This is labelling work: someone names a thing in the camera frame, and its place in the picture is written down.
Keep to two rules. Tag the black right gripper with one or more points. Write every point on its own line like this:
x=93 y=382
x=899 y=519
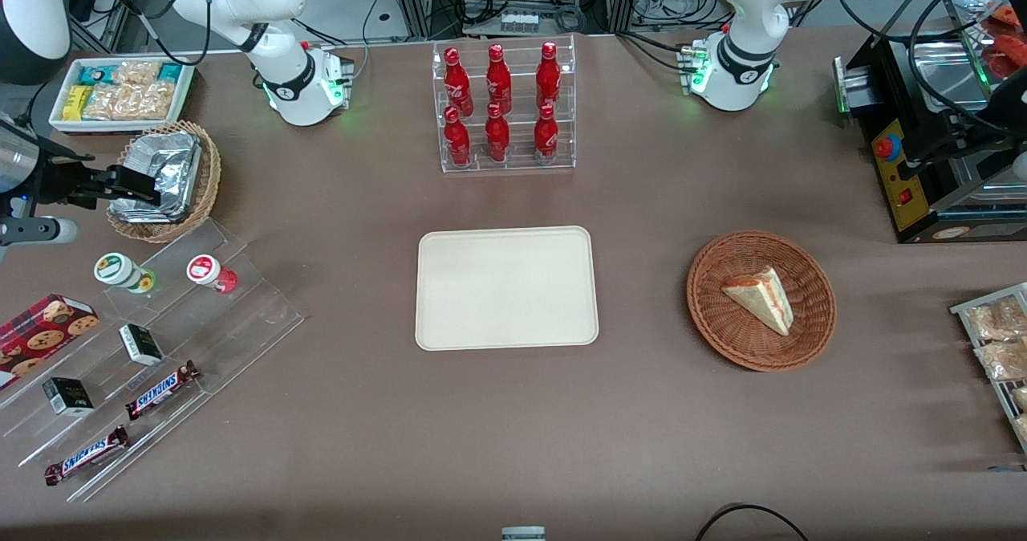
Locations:
x=58 y=182

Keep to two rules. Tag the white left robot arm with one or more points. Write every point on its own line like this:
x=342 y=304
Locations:
x=750 y=11

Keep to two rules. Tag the red gum bottle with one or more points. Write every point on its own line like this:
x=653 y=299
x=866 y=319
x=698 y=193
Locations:
x=204 y=269

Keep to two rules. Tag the beige plastic tray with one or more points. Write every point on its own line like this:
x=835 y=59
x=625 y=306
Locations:
x=507 y=288

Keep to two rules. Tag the tray of packaged snacks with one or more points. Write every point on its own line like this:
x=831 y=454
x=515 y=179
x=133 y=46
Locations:
x=963 y=310

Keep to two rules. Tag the silver foil bag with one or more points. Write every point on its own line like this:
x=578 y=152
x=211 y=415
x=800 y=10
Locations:
x=172 y=164

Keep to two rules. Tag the light wicker basket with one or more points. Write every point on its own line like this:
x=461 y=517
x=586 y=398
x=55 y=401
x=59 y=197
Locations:
x=210 y=172

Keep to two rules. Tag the clear cracker bag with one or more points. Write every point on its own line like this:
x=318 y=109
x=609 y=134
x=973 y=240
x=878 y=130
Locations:
x=128 y=101
x=138 y=72

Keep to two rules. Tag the white snack bin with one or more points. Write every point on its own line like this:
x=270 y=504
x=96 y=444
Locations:
x=60 y=119

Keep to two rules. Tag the yellow snack pack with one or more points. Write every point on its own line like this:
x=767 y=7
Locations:
x=77 y=103

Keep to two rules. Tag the teal snack pack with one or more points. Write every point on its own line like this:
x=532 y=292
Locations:
x=98 y=74
x=171 y=71

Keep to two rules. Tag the small black box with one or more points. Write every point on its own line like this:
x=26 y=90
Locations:
x=68 y=396
x=141 y=344

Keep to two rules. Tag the clear acrylic stepped display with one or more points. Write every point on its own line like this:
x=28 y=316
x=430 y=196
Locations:
x=233 y=324

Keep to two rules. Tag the red cookie box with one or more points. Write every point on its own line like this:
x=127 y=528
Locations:
x=44 y=334

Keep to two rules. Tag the snickers bar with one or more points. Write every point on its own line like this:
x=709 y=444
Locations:
x=160 y=390
x=87 y=455

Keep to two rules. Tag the red cola bottle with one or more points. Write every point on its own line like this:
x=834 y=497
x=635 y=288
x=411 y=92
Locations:
x=545 y=138
x=457 y=141
x=497 y=138
x=548 y=77
x=498 y=82
x=458 y=83

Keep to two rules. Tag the clear acrylic bottle rack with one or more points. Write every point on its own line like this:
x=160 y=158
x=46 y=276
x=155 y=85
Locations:
x=517 y=136

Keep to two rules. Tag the white power strip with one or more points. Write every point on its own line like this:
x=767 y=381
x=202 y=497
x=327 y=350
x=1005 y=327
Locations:
x=519 y=21

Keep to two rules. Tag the grey device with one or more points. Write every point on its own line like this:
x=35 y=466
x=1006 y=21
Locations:
x=523 y=534

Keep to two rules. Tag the brown wicker basket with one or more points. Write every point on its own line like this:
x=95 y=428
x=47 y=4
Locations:
x=726 y=324

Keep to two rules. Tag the wrapped triangle sandwich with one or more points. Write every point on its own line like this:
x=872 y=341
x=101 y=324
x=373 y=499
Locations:
x=762 y=298

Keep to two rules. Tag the red emergency stop button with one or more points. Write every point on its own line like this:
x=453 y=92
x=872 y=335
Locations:
x=886 y=148

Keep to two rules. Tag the black metal machine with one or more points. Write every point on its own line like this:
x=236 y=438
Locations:
x=923 y=204

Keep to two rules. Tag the clear pastry bag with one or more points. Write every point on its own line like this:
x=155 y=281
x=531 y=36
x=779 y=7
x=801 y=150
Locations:
x=995 y=320
x=1003 y=360
x=1020 y=398

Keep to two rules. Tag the red food pack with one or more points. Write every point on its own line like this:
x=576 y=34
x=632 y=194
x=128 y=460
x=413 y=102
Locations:
x=1009 y=55

